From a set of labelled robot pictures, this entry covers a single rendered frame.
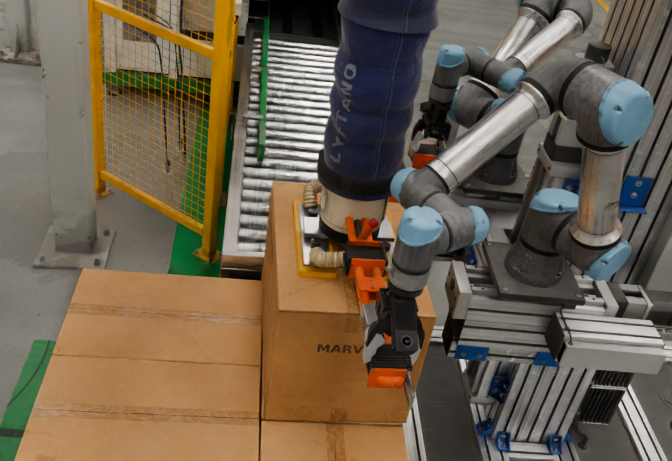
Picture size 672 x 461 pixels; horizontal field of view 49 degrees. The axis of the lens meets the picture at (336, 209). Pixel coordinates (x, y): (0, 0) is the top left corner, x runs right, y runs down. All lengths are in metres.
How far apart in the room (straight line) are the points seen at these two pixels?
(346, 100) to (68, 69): 1.53
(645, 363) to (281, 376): 0.93
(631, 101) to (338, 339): 0.90
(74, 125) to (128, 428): 1.47
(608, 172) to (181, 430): 1.24
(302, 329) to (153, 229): 1.92
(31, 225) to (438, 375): 2.02
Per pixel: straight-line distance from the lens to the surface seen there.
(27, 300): 3.31
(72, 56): 3.03
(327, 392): 2.03
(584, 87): 1.53
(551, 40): 2.28
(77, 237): 3.46
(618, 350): 2.00
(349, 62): 1.75
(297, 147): 3.36
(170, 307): 2.40
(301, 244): 2.00
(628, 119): 1.51
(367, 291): 1.69
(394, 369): 1.50
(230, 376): 2.20
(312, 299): 1.85
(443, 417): 2.68
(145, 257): 3.50
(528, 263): 1.92
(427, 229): 1.31
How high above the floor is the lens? 2.13
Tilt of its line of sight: 33 degrees down
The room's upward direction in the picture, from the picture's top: 10 degrees clockwise
